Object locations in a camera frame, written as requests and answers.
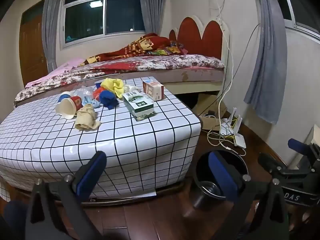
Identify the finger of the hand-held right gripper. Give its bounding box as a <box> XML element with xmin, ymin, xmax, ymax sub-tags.
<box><xmin>287</xmin><ymin>138</ymin><xmax>320</xmax><ymax>167</ymax></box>
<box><xmin>257</xmin><ymin>152</ymin><xmax>320</xmax><ymax>186</ymax></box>

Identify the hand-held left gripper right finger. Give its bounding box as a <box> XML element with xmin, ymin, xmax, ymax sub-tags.
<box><xmin>207</xmin><ymin>150</ymin><xmax>290</xmax><ymax>240</ymax></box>

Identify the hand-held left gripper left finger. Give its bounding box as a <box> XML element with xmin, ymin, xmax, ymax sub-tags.
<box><xmin>25</xmin><ymin>151</ymin><xmax>108</xmax><ymax>240</ymax></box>

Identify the black waste bin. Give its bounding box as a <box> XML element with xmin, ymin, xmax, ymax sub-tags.
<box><xmin>192</xmin><ymin>149</ymin><xmax>248</xmax><ymax>210</ymax></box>

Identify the beige cloth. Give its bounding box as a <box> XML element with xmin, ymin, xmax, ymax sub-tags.
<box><xmin>75</xmin><ymin>104</ymin><xmax>102</xmax><ymax>132</ymax></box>

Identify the light blue plastic bag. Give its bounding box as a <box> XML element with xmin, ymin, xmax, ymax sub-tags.
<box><xmin>81</xmin><ymin>96</ymin><xmax>103</xmax><ymax>108</ymax></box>

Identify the red paper cup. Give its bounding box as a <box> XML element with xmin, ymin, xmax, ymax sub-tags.
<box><xmin>55</xmin><ymin>95</ymin><xmax>83</xmax><ymax>119</ymax></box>

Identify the blue cloth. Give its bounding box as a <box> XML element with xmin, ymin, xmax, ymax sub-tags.
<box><xmin>99</xmin><ymin>90</ymin><xmax>119</xmax><ymax>110</ymax></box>

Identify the orange plastic bag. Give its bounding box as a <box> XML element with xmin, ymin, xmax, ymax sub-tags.
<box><xmin>92</xmin><ymin>87</ymin><xmax>104</xmax><ymax>100</ymax></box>

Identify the green white carton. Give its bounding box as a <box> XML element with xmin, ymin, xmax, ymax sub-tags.
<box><xmin>122</xmin><ymin>90</ymin><xmax>155</xmax><ymax>122</ymax></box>

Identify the clear plastic bag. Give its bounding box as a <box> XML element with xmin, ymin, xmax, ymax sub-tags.
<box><xmin>76</xmin><ymin>85</ymin><xmax>97</xmax><ymax>99</ymax></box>

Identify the yellow cloth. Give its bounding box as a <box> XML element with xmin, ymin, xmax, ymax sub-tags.
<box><xmin>100</xmin><ymin>78</ymin><xmax>125</xmax><ymax>97</ymax></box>

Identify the white tissue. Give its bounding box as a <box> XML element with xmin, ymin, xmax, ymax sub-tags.
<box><xmin>124</xmin><ymin>84</ymin><xmax>140</xmax><ymax>94</ymax></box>

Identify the red white carton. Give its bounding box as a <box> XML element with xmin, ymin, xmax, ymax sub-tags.
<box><xmin>142</xmin><ymin>79</ymin><xmax>165</xmax><ymax>101</ymax></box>

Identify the white modem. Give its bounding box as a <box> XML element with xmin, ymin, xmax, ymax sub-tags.
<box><xmin>234</xmin><ymin>132</ymin><xmax>247</xmax><ymax>148</ymax></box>

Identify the white router with antennas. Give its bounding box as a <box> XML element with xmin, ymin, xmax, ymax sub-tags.
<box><xmin>220</xmin><ymin>107</ymin><xmax>244</xmax><ymax>135</ymax></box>

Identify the brown wooden table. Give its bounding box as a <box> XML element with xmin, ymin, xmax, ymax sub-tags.
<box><xmin>0</xmin><ymin>172</ymin><xmax>193</xmax><ymax>207</ymax></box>

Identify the cardboard box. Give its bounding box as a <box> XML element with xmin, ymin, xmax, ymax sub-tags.
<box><xmin>192</xmin><ymin>94</ymin><xmax>228</xmax><ymax>130</ymax></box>

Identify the grey curtain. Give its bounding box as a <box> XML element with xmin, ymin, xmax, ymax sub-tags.
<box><xmin>41</xmin><ymin>0</ymin><xmax>67</xmax><ymax>72</ymax></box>
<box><xmin>244</xmin><ymin>0</ymin><xmax>288</xmax><ymax>125</ymax></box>
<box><xmin>138</xmin><ymin>0</ymin><xmax>160</xmax><ymax>37</ymax></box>

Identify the pink cloth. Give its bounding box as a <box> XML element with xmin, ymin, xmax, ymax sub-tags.
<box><xmin>25</xmin><ymin>57</ymin><xmax>85</xmax><ymax>88</ymax></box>

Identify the mattress with floral sheet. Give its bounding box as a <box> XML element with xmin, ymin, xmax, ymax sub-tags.
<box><xmin>14</xmin><ymin>54</ymin><xmax>225</xmax><ymax>105</ymax></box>

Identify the colourful printed pillow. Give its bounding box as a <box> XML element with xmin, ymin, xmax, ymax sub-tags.
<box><xmin>150</xmin><ymin>41</ymin><xmax>188</xmax><ymax>55</ymax></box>

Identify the red scalloped headboard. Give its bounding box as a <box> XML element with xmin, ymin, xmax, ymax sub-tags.
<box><xmin>169</xmin><ymin>16</ymin><xmax>229</xmax><ymax>60</ymax></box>

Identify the red patterned blanket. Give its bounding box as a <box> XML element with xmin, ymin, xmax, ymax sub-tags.
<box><xmin>77</xmin><ymin>32</ymin><xmax>188</xmax><ymax>67</ymax></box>

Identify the brown wooden door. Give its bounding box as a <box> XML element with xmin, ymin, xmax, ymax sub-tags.
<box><xmin>19</xmin><ymin>0</ymin><xmax>49</xmax><ymax>87</ymax></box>

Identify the wide sliding glass window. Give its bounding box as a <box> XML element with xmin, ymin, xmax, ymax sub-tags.
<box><xmin>60</xmin><ymin>0</ymin><xmax>148</xmax><ymax>48</ymax></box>

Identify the white coiled cable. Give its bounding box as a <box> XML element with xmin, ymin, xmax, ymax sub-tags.
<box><xmin>207</xmin><ymin>115</ymin><xmax>247</xmax><ymax>155</ymax></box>

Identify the yellow network cable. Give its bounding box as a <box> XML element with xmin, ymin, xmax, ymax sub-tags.
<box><xmin>226</xmin><ymin>116</ymin><xmax>242</xmax><ymax>140</ymax></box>

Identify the white wall cable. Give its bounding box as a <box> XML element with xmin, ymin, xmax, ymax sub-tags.
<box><xmin>205</xmin><ymin>0</ymin><xmax>234</xmax><ymax>135</ymax></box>

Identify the white bed frame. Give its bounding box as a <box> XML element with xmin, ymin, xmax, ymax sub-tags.
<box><xmin>160</xmin><ymin>74</ymin><xmax>225</xmax><ymax>95</ymax></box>

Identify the black cable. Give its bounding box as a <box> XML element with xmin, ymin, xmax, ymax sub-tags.
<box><xmin>197</xmin><ymin>23</ymin><xmax>262</xmax><ymax>117</ymax></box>

